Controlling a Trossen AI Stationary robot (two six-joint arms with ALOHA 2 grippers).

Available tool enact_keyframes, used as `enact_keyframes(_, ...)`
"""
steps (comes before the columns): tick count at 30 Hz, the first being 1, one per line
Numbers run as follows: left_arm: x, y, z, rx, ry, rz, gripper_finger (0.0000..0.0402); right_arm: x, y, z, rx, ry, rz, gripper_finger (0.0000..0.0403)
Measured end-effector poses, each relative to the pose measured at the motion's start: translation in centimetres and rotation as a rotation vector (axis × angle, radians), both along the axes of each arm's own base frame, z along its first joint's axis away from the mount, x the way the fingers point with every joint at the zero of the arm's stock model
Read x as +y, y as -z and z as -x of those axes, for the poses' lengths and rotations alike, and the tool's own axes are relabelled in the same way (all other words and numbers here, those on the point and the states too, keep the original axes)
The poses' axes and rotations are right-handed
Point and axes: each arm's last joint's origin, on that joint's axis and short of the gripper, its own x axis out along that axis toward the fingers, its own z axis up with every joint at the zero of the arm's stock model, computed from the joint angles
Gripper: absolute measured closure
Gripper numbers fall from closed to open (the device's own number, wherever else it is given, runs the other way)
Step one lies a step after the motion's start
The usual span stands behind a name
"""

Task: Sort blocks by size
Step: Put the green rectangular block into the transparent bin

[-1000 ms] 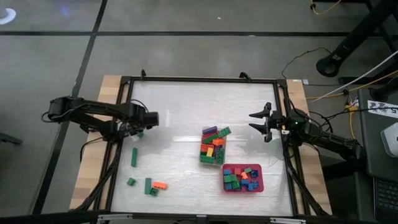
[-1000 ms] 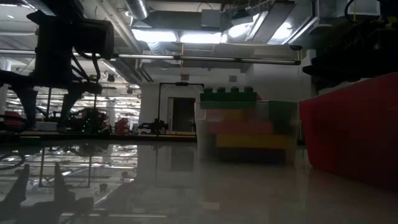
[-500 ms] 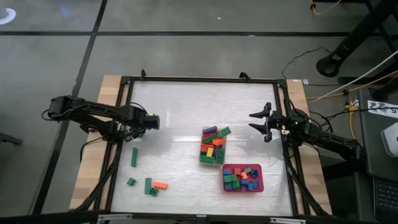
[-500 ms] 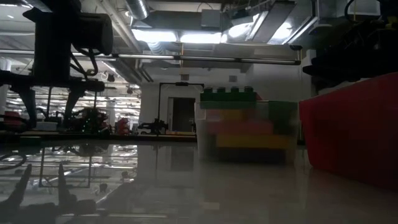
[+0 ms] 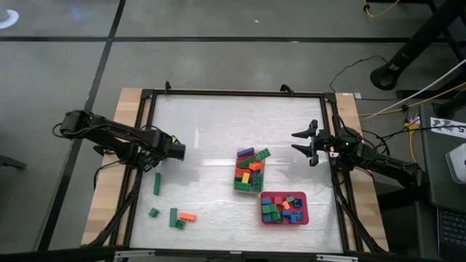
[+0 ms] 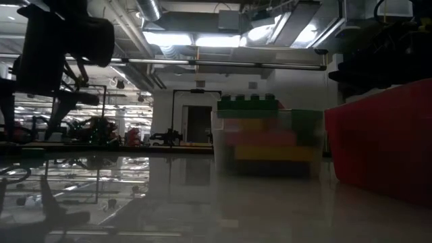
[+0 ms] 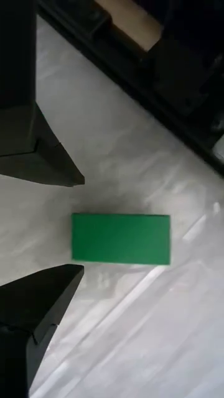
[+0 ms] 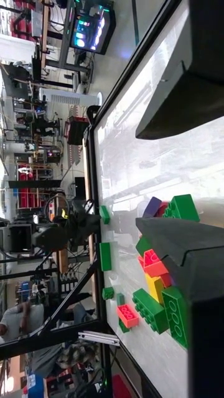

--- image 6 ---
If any dark door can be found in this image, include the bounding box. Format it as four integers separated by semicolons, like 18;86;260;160
186;105;213;142

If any red background object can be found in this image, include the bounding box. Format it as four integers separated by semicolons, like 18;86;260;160
126;127;142;146

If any round silver duct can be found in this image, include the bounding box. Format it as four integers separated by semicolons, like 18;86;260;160
134;0;163;22

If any red plastic tray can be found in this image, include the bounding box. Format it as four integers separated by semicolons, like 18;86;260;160
324;78;432;207

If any rectangular silver duct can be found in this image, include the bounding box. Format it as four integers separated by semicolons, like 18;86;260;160
241;0;345;48

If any black table frame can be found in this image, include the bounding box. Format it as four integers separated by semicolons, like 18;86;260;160
0;141;217;155

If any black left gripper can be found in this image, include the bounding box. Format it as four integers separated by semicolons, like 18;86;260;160
0;3;101;142

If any background robot with green lights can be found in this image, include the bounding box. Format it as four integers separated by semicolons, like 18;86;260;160
67;116;121;146

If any yellow block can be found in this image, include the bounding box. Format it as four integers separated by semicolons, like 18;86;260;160
236;118;271;132
234;146;315;162

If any green long block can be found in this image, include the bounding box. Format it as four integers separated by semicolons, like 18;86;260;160
20;147;47;159

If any silver horizontal bar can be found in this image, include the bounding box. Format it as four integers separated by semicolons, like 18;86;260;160
0;53;327;71

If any ceiling light panel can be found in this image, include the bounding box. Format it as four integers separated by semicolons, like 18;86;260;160
194;34;242;48
143;31;193;47

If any pink long block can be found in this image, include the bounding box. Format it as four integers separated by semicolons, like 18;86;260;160
224;131;298;148

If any clear plastic bin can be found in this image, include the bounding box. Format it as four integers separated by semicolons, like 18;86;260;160
211;107;327;176

